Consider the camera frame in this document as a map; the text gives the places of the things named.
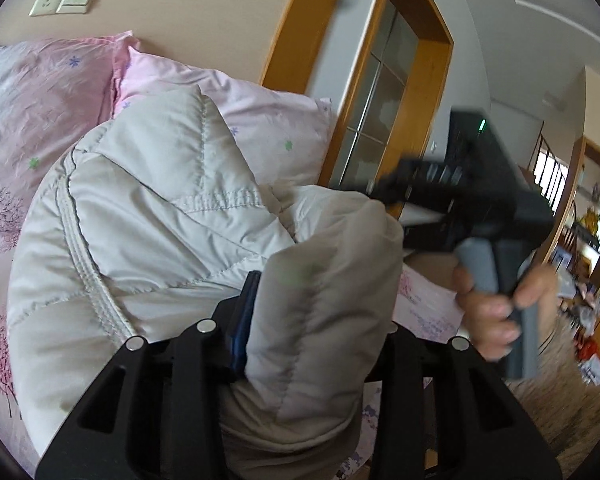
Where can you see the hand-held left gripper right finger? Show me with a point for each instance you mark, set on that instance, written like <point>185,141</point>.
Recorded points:
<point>405,390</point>

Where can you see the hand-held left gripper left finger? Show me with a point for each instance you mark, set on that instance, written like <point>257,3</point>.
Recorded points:
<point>240,320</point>

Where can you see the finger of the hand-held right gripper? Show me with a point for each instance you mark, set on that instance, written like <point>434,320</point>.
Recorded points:
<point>405,180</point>

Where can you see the beige padded jacket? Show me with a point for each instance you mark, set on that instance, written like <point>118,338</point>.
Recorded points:
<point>155,210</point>

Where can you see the person's right forearm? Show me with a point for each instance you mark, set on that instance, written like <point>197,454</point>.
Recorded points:
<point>570,410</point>

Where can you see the person's right hand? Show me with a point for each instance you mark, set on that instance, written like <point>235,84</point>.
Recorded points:
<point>485,315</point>

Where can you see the stair railing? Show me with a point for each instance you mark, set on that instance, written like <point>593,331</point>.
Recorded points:
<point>547,170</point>

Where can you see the pink floral pillow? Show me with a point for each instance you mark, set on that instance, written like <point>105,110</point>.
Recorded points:
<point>45,105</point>
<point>260,105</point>

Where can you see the wooden glass panel door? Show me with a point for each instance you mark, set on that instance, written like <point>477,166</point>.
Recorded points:
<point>300,35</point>

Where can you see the pink floral bed sheet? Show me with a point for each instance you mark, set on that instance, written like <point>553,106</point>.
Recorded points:
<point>0,360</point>

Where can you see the wooden doorway frame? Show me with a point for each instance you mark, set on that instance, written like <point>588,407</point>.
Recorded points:
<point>577,185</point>

